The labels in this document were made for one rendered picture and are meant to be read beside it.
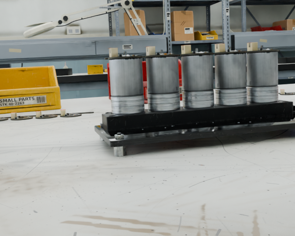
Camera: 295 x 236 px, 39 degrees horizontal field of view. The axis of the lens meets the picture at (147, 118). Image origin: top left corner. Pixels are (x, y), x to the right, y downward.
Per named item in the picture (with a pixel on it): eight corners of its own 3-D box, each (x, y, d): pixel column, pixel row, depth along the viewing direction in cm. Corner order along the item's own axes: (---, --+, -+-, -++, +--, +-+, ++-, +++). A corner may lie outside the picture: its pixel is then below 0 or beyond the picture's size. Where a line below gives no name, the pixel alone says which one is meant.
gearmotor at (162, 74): (185, 121, 31) (182, 52, 30) (153, 124, 30) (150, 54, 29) (174, 118, 33) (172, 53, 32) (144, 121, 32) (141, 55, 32)
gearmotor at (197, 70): (219, 119, 31) (218, 50, 31) (189, 121, 31) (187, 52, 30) (207, 115, 34) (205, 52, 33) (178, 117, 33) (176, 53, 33)
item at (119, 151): (276, 121, 36) (276, 109, 36) (333, 134, 29) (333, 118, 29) (94, 139, 32) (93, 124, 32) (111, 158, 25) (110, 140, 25)
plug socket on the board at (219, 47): (228, 52, 32) (228, 43, 32) (218, 52, 32) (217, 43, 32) (224, 52, 33) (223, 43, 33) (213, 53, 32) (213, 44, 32)
